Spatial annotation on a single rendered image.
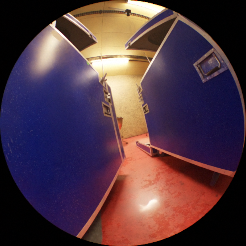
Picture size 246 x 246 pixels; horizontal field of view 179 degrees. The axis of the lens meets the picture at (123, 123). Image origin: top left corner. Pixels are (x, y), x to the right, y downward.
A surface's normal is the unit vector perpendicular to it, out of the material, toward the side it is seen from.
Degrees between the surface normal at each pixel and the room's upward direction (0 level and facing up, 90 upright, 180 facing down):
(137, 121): 90
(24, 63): 90
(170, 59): 90
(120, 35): 180
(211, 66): 90
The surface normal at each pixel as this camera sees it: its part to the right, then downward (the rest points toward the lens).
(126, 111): 0.18, -0.11
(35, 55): 0.96, -0.22
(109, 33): 0.22, 0.97
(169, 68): -0.97, 0.21
